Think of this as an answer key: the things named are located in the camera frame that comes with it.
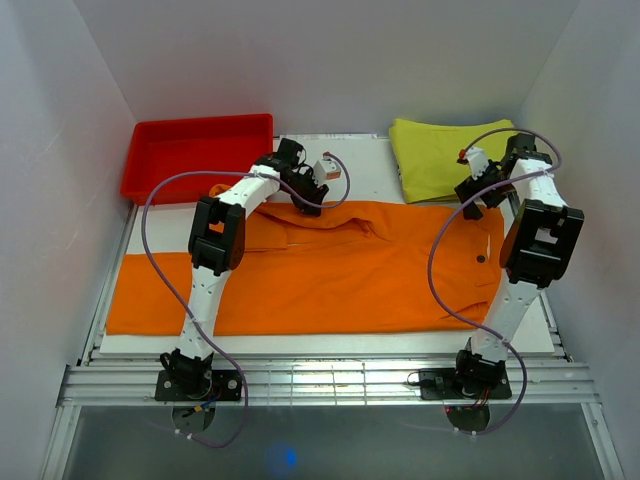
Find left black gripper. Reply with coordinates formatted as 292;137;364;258
282;169;329;218

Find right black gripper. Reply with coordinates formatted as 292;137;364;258
453;160;515;221

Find orange trousers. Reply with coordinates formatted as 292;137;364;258
105;182;505;337

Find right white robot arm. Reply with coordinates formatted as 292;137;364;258
451;133;584;398

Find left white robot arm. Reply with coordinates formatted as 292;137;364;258
160;139;341;400

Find folded yellow trousers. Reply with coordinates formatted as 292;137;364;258
389;118;513;204

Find red plastic tray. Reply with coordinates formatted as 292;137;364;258
120;113;273;206

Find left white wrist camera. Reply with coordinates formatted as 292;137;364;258
312;156;342;185

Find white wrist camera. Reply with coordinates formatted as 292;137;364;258
456;147;490;180
312;156;342;185

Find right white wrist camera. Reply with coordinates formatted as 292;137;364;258
456;147;490;180

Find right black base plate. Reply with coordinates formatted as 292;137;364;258
417;368;512;401

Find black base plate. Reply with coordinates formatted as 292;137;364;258
154;370;243;402
417;368;512;401

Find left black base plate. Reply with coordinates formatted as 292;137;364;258
154;370;243;402

